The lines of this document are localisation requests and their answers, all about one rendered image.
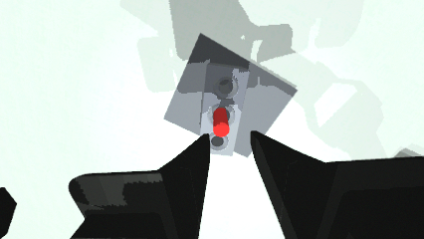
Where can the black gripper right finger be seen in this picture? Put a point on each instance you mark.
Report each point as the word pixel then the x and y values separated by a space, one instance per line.
pixel 305 192

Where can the red peg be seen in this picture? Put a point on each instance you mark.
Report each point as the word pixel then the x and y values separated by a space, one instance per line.
pixel 220 122

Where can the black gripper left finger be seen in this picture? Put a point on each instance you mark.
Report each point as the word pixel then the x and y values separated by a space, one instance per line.
pixel 176 191

